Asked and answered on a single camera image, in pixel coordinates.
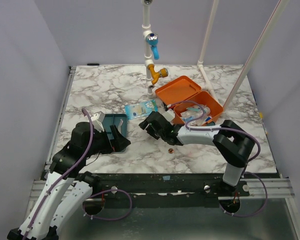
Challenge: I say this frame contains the teal divided tray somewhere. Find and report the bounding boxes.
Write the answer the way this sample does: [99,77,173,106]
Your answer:
[102,113,128,141]

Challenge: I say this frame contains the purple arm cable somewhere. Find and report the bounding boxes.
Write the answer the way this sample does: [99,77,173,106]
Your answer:
[164,100,268,218]
[22,107,133,238]

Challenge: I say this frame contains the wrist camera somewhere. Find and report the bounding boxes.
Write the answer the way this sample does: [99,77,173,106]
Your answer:
[91,111,105,133]
[162,108,175,123]

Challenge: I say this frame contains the black-handled bandage scissors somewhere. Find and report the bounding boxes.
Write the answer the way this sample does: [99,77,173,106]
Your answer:
[117,118,124,133]

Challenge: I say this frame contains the blue cotton swab bag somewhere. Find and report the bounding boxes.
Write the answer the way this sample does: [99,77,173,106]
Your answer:
[124,99,158,120]

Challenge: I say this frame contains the blue-labelled bandage roll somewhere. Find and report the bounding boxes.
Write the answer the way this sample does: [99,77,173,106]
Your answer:
[204,116,213,124]

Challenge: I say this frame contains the small band-aid packet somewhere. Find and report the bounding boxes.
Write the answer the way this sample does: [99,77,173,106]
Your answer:
[186,105,211,118]

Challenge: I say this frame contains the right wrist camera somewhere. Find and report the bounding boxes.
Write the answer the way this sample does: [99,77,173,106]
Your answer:
[162,108,175,123]

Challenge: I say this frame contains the white PVC pipe frame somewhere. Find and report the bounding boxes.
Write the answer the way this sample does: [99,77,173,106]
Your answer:
[139,0,288,106]

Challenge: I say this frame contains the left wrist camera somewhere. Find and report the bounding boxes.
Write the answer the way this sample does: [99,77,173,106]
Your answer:
[91,111,105,133]

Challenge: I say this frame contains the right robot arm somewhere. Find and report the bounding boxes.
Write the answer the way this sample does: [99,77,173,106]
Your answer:
[138,111,261,196]

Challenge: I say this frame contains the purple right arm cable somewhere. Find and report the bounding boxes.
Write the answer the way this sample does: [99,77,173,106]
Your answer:
[164,100,268,218]

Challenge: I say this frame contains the blue white wipe packet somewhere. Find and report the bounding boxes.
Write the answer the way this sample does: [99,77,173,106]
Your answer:
[180,112,202,123]

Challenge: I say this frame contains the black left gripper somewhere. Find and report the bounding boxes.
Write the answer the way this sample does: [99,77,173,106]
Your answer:
[84,124,131,157]

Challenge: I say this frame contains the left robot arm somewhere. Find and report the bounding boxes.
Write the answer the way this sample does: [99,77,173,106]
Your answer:
[7,122,131,240]

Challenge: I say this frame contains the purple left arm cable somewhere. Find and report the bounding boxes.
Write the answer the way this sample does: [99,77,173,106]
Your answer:
[22,107,133,238]

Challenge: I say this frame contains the blue faucet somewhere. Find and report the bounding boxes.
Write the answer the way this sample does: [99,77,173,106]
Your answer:
[145,33,160,60]

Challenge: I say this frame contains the orange medicine kit box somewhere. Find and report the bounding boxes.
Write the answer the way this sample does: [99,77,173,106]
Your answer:
[155,75,224,124]

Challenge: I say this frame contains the yellow faucet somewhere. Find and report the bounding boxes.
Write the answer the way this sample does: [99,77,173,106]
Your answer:
[147,64,169,85]

